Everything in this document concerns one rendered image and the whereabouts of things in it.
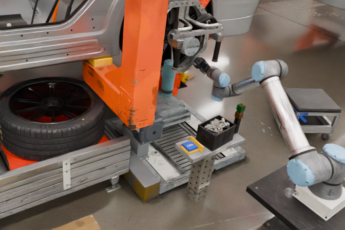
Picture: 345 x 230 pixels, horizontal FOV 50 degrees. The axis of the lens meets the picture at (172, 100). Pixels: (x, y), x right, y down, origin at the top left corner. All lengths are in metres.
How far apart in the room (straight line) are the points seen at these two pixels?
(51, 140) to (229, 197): 1.22
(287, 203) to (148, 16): 1.29
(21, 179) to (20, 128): 0.29
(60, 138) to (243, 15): 1.75
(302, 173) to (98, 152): 1.13
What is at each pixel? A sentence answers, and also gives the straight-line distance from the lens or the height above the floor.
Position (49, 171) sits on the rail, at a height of 0.34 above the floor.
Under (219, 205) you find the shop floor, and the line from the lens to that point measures 2.54.
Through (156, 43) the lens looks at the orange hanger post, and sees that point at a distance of 1.94.
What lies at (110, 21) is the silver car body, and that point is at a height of 0.98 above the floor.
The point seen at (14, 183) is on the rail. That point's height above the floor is 0.34.
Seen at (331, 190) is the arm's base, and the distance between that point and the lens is 2.26.
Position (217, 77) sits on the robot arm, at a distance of 2.62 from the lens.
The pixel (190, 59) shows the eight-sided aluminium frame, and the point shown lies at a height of 0.67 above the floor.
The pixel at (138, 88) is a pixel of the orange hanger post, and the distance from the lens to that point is 2.01.
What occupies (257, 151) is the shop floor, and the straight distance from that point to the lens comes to 3.08.
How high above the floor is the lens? 1.79
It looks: 31 degrees down
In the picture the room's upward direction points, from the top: 8 degrees clockwise
